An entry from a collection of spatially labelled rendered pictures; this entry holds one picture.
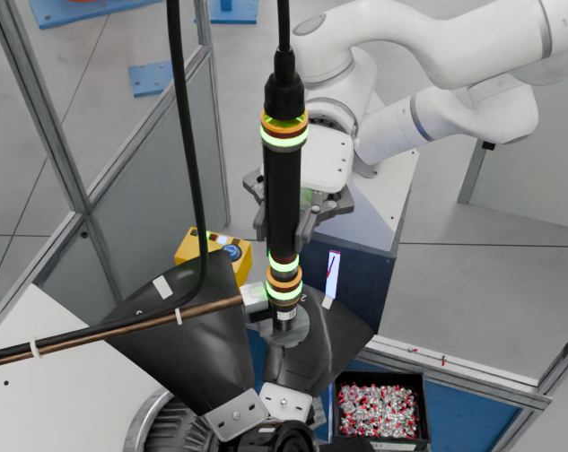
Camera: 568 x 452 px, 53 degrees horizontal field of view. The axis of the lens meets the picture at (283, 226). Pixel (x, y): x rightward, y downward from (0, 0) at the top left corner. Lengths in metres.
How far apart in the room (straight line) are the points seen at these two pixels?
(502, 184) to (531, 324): 0.69
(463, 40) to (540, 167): 2.14
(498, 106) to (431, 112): 0.15
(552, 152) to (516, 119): 1.56
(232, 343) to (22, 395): 0.34
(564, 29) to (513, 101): 0.49
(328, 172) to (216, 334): 0.35
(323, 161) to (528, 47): 0.29
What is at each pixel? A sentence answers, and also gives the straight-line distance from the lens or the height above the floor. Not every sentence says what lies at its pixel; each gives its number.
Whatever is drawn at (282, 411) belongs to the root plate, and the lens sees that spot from 1.03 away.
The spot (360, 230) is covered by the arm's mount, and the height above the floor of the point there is 0.99.
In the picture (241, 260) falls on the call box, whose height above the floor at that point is 1.07.
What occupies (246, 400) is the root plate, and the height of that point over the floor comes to 1.27.
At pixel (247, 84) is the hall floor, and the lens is 3.70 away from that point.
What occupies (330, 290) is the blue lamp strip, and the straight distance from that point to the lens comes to 1.31.
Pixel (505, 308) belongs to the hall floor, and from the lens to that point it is 2.72.
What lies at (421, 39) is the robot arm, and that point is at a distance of 0.75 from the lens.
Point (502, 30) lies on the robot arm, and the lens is 0.78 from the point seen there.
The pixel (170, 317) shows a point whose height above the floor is 1.54.
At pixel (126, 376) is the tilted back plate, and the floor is 1.19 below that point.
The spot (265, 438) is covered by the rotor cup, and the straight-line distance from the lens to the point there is 0.94.
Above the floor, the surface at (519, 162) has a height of 0.33.
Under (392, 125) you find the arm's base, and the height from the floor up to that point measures 1.29.
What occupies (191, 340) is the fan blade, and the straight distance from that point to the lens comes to 0.90.
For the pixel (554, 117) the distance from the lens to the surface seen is 2.71.
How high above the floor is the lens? 2.14
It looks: 49 degrees down
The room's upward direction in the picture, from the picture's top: straight up
